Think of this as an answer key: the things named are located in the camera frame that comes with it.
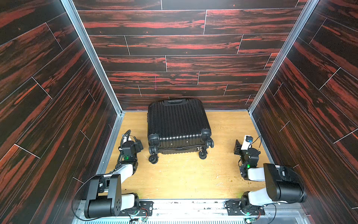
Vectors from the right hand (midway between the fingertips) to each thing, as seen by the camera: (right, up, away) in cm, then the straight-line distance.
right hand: (244, 141), depth 90 cm
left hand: (-74, -1, +1) cm, 74 cm away
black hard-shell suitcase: (-44, +10, -6) cm, 46 cm away
